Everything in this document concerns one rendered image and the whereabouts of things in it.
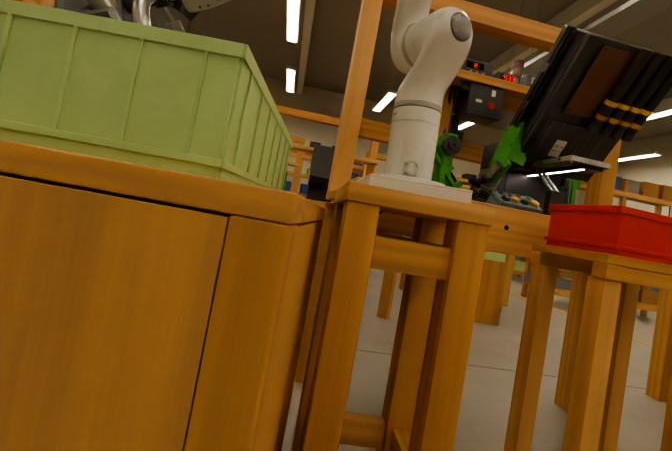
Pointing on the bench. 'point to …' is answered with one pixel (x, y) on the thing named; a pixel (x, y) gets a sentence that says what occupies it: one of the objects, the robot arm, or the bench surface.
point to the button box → (512, 202)
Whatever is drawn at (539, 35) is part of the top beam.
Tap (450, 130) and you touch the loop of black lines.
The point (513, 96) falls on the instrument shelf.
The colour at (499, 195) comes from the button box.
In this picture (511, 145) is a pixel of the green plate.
